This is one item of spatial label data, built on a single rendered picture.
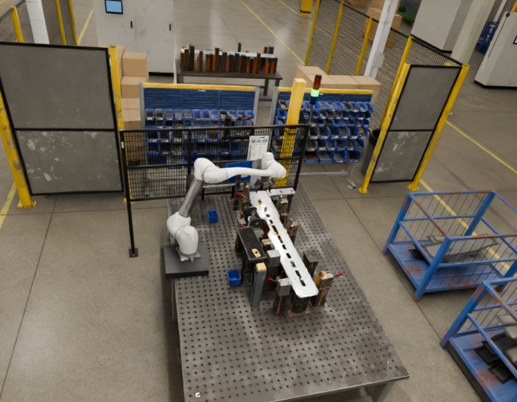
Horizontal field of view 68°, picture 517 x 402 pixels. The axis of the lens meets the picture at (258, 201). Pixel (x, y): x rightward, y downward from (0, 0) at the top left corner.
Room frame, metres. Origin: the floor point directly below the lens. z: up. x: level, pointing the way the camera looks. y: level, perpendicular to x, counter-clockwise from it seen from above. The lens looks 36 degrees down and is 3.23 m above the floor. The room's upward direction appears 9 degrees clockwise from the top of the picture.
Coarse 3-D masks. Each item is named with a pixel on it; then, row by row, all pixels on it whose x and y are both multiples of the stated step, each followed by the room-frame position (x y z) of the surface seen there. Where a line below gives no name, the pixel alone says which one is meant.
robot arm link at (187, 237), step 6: (180, 228) 2.52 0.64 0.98; (186, 228) 2.48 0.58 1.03; (192, 228) 2.49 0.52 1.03; (180, 234) 2.43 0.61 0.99; (186, 234) 2.42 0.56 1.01; (192, 234) 2.43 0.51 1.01; (180, 240) 2.42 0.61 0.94; (186, 240) 2.40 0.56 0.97; (192, 240) 2.41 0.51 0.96; (180, 246) 2.41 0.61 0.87; (186, 246) 2.39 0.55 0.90; (192, 246) 2.40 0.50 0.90; (186, 252) 2.39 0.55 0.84; (192, 252) 2.41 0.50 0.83
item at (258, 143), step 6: (252, 138) 3.56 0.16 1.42; (258, 138) 3.59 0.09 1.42; (264, 138) 3.62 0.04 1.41; (252, 144) 3.57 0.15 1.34; (258, 144) 3.60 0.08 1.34; (264, 144) 3.62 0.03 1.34; (252, 150) 3.57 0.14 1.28; (258, 150) 3.60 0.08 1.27; (264, 150) 3.62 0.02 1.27; (252, 156) 3.57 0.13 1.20; (258, 156) 3.60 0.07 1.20
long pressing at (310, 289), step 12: (252, 192) 3.20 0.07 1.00; (264, 192) 3.23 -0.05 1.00; (252, 204) 3.00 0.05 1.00; (264, 204) 3.03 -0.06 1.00; (264, 216) 2.84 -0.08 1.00; (276, 216) 2.87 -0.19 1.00; (276, 228) 2.70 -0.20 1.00; (276, 240) 2.53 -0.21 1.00; (288, 240) 2.56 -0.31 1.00; (288, 252) 2.41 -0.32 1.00; (288, 264) 2.26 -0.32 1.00; (300, 264) 2.29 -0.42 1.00; (288, 276) 2.13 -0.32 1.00; (300, 288) 2.03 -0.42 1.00; (312, 288) 2.05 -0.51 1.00
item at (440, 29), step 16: (432, 0) 17.18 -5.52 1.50; (448, 0) 16.25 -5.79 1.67; (464, 0) 15.63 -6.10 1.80; (416, 16) 17.86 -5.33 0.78; (432, 16) 16.83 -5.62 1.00; (448, 16) 15.93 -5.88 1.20; (464, 16) 15.69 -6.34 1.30; (416, 32) 17.49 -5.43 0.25; (432, 32) 16.49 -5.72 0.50; (448, 32) 15.61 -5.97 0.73; (448, 48) 15.66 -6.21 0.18
